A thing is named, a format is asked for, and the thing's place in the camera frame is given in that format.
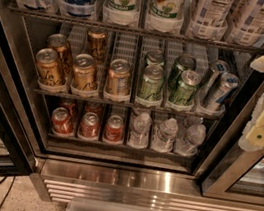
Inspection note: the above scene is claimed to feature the back left gold can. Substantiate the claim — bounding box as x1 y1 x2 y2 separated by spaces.
46 33 73 77

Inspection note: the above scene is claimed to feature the front left green can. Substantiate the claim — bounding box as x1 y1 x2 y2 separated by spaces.
138 65 165 102

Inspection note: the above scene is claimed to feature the back left green can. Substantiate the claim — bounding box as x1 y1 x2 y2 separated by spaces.
144 49 165 66

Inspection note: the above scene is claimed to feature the red can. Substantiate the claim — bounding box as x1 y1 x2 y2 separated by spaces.
51 107 74 135
80 112 100 138
104 115 124 142

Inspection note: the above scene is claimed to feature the left clear water bottle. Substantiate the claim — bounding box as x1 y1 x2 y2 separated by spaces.
128 112 152 149

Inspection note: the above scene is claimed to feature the white blue can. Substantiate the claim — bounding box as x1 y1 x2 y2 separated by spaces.
235 0 264 34
191 0 235 27

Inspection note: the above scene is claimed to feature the middle wire shelf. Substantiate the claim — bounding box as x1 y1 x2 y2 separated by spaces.
33 88 221 121

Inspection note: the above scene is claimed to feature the back right green can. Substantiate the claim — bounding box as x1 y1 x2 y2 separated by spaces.
168 54 197 91

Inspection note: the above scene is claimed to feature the back middle gold can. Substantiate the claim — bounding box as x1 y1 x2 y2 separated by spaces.
87 27 108 63

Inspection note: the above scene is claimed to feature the clear water bottle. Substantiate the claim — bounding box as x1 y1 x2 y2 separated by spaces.
128 112 152 149
175 124 206 157
151 118 179 153

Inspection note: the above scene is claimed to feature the right clear water bottle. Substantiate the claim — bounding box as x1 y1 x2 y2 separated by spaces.
175 124 206 157

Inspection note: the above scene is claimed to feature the gold can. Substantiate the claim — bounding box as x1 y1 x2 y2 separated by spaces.
87 27 108 63
73 53 98 92
36 48 65 87
105 58 131 96
46 33 73 77

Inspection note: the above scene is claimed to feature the top wire shelf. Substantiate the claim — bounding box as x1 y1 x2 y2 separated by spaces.
7 3 264 55

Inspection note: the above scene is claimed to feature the front silver blue can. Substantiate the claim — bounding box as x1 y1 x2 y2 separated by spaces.
202 73 240 111

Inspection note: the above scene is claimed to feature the glass fridge door right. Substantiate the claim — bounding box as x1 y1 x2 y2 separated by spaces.
201 81 264 205

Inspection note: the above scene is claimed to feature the stainless steel display fridge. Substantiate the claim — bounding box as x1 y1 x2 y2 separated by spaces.
0 0 264 211

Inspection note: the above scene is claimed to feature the right white blue can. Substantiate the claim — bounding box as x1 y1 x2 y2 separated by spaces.
235 0 264 34

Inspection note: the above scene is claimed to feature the wire shelf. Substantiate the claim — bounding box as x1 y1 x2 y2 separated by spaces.
33 88 221 121
7 3 264 55

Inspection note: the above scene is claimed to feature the front left red can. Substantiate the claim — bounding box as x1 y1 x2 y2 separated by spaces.
51 107 74 135

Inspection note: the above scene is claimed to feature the front middle red can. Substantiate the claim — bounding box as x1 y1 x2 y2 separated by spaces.
80 112 100 138

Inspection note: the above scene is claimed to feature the middle clear water bottle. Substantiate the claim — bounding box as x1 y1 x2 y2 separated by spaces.
151 118 179 153

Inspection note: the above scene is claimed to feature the front left gold can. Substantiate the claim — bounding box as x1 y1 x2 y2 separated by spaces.
36 48 65 87

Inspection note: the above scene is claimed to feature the back silver blue can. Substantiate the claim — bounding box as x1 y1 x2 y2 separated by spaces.
200 60 229 98

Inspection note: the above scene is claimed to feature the green can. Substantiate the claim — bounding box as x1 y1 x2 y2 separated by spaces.
138 65 165 102
168 54 197 91
169 70 201 106
144 49 165 66

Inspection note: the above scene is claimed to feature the front right red can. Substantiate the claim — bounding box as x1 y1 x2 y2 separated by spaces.
104 115 124 142

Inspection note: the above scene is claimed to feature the silver blue can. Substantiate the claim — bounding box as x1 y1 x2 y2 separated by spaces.
200 60 229 98
202 73 240 111

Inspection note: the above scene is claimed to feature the left white blue can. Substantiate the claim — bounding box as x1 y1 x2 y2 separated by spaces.
191 0 235 27

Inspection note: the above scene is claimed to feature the front right green can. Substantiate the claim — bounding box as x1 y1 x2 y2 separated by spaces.
169 70 201 106

